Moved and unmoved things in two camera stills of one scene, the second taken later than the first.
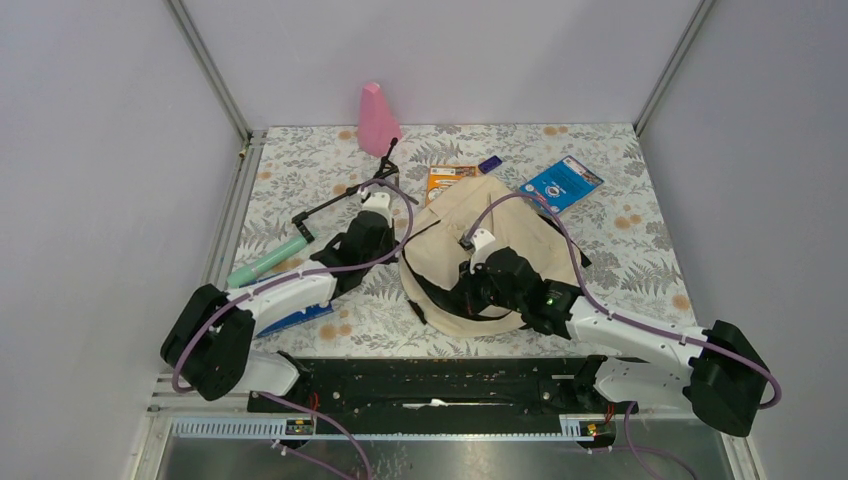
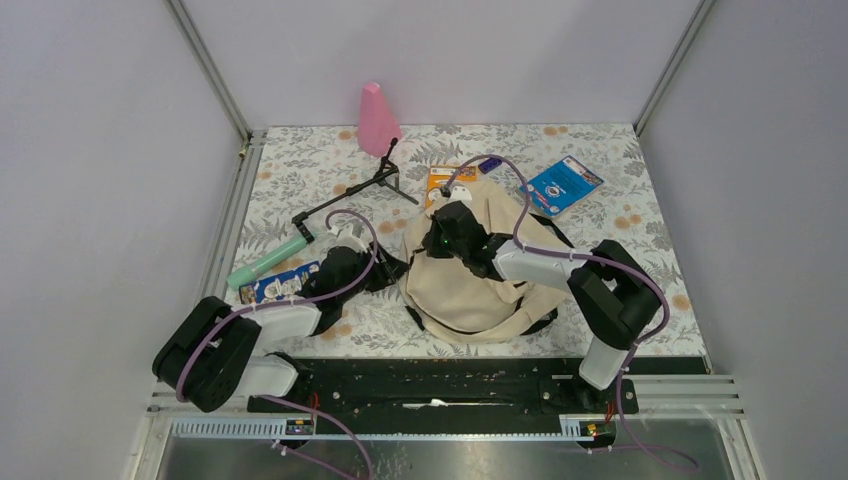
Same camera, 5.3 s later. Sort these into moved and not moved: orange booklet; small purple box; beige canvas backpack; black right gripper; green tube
Moved: beige canvas backpack; black right gripper
Not moved: orange booklet; green tube; small purple box
